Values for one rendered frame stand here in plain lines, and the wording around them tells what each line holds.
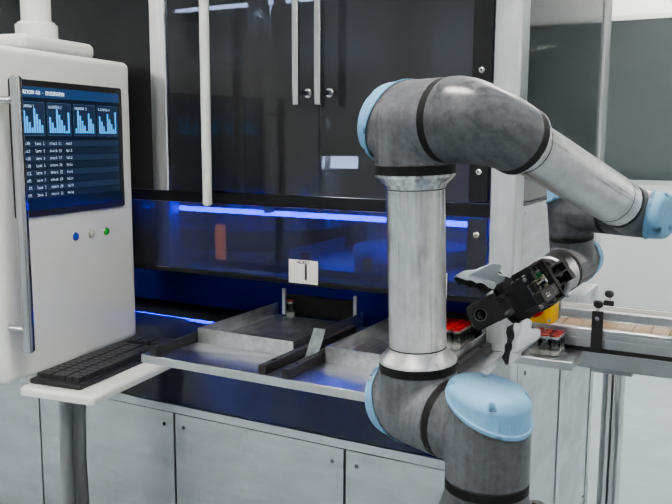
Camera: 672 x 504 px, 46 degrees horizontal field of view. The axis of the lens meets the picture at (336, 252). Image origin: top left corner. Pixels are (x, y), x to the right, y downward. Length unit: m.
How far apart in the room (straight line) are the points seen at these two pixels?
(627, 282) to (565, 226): 5.06
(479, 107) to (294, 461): 1.34
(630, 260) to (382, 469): 4.60
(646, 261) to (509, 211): 4.67
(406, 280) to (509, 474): 0.29
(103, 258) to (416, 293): 1.19
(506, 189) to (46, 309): 1.10
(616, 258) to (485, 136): 5.43
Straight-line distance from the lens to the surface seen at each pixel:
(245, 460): 2.26
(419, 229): 1.13
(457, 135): 1.04
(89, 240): 2.12
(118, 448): 2.55
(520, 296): 1.28
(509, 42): 1.79
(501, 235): 1.79
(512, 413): 1.09
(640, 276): 6.44
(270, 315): 2.14
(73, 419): 2.35
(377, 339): 1.90
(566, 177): 1.15
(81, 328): 2.12
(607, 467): 2.01
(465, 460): 1.11
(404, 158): 1.10
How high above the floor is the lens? 1.35
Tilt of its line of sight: 8 degrees down
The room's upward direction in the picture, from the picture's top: straight up
